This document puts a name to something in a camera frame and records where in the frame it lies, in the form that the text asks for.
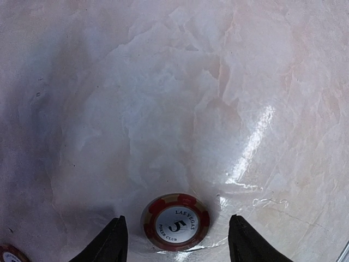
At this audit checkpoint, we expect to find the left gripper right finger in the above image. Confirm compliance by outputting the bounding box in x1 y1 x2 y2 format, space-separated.
228 215 285 261

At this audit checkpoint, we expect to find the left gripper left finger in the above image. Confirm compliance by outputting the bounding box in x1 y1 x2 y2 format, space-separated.
69 216 128 262

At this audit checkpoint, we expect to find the single red chip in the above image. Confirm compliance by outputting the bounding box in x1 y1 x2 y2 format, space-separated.
141 193 210 252

